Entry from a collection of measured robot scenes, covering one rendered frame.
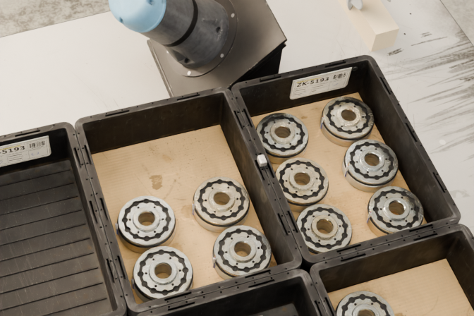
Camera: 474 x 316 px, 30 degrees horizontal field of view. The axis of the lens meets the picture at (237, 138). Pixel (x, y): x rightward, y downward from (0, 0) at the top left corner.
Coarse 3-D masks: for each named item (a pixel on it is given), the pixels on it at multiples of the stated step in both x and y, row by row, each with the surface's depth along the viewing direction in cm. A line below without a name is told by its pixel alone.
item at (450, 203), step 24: (288, 72) 170; (312, 72) 171; (240, 96) 166; (408, 120) 166; (264, 168) 157; (432, 168) 160; (288, 216) 152; (456, 216) 154; (384, 240) 150; (312, 264) 147
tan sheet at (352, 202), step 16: (352, 96) 181; (272, 112) 177; (288, 112) 177; (304, 112) 178; (320, 112) 178; (320, 128) 176; (320, 144) 173; (320, 160) 171; (336, 160) 171; (336, 176) 169; (400, 176) 170; (336, 192) 167; (352, 192) 167; (352, 208) 165; (352, 224) 163; (352, 240) 161
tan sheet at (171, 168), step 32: (96, 160) 167; (128, 160) 168; (160, 160) 168; (192, 160) 169; (224, 160) 169; (128, 192) 164; (160, 192) 164; (192, 192) 165; (192, 224) 161; (256, 224) 162; (128, 256) 156; (192, 256) 157; (192, 288) 153
